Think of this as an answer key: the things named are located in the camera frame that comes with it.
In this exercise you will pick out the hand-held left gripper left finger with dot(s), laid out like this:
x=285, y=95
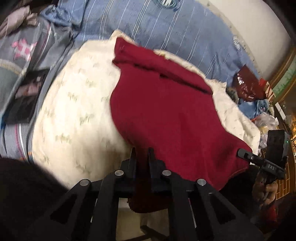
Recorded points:
x=133, y=162

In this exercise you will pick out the green and gold wooden frame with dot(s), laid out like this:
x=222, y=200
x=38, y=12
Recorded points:
x=285, y=78

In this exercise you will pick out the person's right hand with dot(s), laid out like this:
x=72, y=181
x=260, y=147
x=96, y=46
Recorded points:
x=263, y=190

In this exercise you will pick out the blue crumpled cloth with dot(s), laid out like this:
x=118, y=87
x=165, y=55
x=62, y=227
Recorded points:
x=252, y=109

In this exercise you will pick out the pale pink cloth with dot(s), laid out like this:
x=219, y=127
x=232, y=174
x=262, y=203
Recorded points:
x=20, y=18

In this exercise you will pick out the red knit sweater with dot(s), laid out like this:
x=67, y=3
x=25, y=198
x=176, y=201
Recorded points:
x=166, y=111

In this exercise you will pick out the clear plastic bag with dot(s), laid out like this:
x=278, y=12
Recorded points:
x=266, y=122

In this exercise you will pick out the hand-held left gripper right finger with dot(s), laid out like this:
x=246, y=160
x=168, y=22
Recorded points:
x=151, y=162

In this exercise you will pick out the person's dark clothing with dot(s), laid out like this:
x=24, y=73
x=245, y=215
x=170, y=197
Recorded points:
x=23, y=197

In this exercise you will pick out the cream floral blanket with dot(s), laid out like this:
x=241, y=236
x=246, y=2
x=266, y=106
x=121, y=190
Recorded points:
x=76, y=111

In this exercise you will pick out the grey cloth with pink stars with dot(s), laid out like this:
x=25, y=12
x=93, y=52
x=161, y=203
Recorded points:
x=53, y=46

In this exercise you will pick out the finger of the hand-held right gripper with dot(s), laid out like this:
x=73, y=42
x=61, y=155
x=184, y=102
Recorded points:
x=245, y=154

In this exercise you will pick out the blue plaid quilt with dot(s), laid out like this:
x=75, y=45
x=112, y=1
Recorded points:
x=161, y=27

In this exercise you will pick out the dark red plastic bag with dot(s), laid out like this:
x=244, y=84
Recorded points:
x=247, y=85

